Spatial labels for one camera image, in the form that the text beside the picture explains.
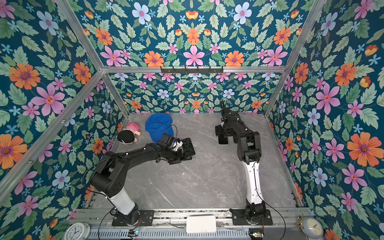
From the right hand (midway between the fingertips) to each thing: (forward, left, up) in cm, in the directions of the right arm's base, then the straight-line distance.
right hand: (223, 133), depth 106 cm
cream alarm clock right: (-57, -35, +2) cm, 67 cm away
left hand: (-22, +23, +6) cm, 32 cm away
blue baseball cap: (+6, +48, +3) cm, 48 cm away
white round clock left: (-58, +72, +2) cm, 93 cm away
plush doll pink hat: (-7, +64, +6) cm, 65 cm away
